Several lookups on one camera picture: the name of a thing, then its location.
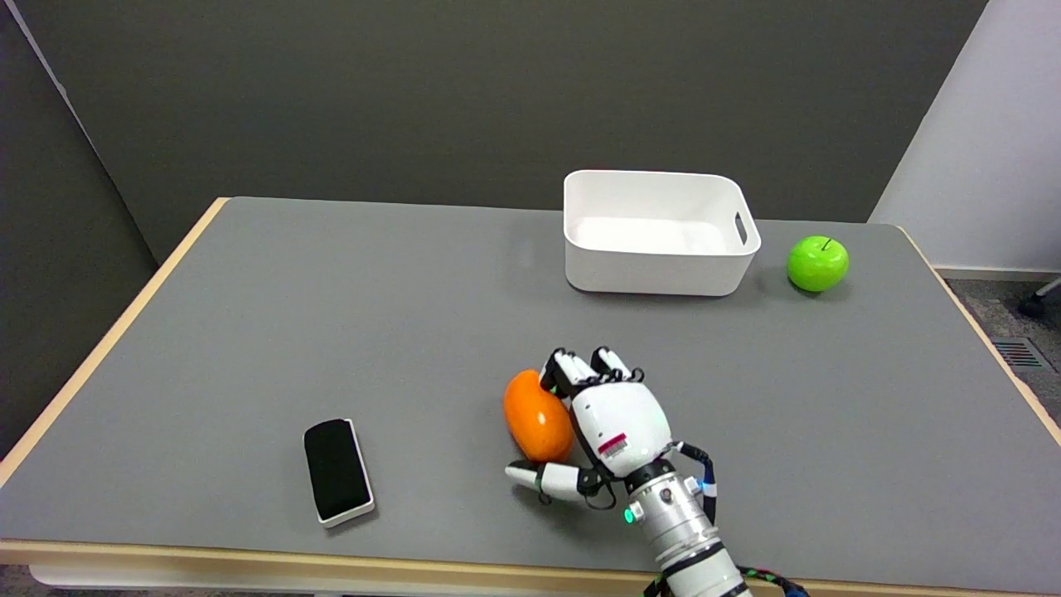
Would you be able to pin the green apple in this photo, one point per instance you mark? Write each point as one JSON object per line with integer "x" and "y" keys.
{"x": 817, "y": 263}

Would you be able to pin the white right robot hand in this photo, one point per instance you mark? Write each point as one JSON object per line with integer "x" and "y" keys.
{"x": 617, "y": 423}

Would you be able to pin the floor vent grille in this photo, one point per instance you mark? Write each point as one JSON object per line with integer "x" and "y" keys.
{"x": 1020, "y": 353}

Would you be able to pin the black and white eraser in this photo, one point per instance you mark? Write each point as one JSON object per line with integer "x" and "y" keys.
{"x": 337, "y": 470}

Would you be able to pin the black chair caster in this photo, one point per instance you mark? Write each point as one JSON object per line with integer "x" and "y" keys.
{"x": 1033, "y": 305}

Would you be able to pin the white plastic bin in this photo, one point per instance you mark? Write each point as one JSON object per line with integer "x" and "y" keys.
{"x": 659, "y": 233}

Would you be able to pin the orange mango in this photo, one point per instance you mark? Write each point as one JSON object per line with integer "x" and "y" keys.
{"x": 537, "y": 417}

